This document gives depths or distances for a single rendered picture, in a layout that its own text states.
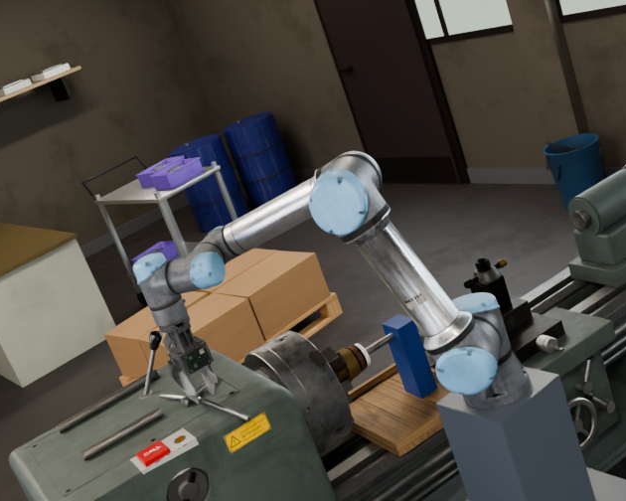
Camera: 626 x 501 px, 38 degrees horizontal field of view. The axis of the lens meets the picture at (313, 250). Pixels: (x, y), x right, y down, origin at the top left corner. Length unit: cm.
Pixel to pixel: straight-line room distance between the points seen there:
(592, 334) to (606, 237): 43
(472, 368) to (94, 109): 778
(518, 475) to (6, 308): 493
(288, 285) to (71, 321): 196
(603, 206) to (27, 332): 457
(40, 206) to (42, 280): 261
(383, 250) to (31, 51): 760
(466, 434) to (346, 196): 66
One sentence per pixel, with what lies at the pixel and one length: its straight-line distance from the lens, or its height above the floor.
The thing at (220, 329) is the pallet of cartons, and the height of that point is 36.
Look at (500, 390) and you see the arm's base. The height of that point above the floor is 113.
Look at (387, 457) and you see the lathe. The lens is 245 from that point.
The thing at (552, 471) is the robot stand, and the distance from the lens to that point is 215.
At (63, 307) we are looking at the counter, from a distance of 668.
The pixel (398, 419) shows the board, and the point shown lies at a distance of 254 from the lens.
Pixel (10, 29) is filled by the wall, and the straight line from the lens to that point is 916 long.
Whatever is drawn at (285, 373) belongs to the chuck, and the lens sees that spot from 227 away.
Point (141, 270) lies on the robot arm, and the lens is 200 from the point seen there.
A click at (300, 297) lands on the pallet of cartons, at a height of 24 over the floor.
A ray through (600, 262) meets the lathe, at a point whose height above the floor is 92.
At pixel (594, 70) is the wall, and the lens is 610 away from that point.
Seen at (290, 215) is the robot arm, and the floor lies 162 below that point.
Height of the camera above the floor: 215
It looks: 18 degrees down
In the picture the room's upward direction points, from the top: 20 degrees counter-clockwise
